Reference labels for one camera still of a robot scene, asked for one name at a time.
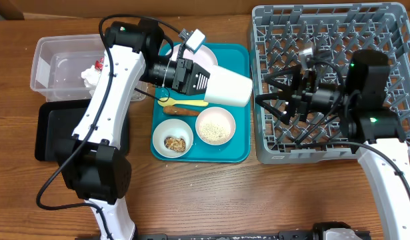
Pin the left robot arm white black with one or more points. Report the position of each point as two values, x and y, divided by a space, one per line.
90 161

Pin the white paper cup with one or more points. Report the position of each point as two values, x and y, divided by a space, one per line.
227 87

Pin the white napkin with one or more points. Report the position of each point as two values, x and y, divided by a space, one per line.
91 78

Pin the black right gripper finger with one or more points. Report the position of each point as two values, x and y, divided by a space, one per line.
278 106
285 81

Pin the yellow plastic spoon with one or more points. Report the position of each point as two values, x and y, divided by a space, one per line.
168 101

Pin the black plastic tray bin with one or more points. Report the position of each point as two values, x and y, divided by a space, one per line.
57 120

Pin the clear plastic bin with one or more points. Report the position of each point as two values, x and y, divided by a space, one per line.
58 63

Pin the large white plate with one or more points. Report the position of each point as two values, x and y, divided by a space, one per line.
203 56

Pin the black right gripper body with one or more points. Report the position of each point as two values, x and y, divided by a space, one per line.
324 99

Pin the brown food chunk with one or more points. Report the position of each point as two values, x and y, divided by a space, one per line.
175 144

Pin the small white bowl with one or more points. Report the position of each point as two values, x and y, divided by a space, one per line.
175 128

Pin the brown sausage stick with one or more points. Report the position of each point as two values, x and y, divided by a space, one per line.
173 110

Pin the white bowl with rice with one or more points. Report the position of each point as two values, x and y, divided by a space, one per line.
215 126

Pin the red wrapper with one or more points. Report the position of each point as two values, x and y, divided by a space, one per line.
99 64

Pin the teal plastic tray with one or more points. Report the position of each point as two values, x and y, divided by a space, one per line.
235 58

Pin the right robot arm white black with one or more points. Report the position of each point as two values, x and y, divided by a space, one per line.
372 131

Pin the black rail at bottom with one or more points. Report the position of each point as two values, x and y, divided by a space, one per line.
315 233

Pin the grey dishwasher rack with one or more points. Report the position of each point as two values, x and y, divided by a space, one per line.
278 33

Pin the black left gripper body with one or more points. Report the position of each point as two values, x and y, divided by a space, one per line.
180 76

